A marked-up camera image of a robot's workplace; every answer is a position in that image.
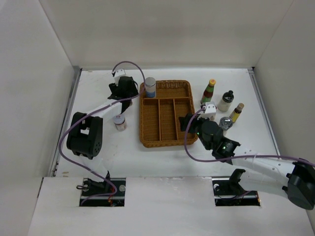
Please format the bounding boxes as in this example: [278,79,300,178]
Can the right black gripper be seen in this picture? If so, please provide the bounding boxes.
[179,113,212,151]

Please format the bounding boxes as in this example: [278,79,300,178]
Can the grey cap blue label jar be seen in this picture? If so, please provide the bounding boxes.
[145,77,156,98]

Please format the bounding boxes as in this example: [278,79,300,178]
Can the red label white lid jar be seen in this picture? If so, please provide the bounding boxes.
[113,114,126,131]

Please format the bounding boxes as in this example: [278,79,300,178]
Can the yellow cap chili sauce bottle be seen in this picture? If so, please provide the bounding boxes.
[200,79,216,104]

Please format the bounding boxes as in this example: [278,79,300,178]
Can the silver cap glass shaker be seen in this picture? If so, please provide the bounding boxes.
[219,117,233,136]

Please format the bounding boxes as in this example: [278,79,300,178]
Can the black cap white powder bottle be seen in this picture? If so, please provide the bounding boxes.
[218,90,234,112]

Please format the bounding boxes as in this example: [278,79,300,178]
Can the small yellow oil bottle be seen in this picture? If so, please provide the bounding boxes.
[229,103,244,123]

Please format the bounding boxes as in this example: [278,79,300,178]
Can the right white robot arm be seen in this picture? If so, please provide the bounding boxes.
[179,114,315,210]

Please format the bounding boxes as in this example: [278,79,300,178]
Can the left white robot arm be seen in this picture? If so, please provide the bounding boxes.
[59,75,140,196]

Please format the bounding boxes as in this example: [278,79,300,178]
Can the brown wicker divided tray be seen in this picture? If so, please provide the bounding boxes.
[139,80,195,148]

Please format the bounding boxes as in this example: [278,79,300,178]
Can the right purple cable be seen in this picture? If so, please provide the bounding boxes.
[184,105,315,168]

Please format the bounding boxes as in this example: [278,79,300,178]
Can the purple cable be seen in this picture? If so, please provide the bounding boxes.
[58,60,146,206]
[184,105,315,168]

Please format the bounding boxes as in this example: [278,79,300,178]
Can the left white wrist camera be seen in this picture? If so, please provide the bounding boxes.
[112,69,126,78]

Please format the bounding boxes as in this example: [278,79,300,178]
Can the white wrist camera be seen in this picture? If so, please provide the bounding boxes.
[112,69,126,78]
[199,102,217,121]

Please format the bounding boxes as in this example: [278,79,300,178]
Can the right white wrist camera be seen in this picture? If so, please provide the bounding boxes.
[199,102,217,121]

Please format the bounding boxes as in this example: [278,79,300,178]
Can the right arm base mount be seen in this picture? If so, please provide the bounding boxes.
[212,169,260,207]

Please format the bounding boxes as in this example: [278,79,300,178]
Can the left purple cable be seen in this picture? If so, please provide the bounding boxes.
[58,60,146,206]

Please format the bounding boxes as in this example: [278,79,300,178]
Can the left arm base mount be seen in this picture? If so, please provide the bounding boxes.
[76,172,126,207]

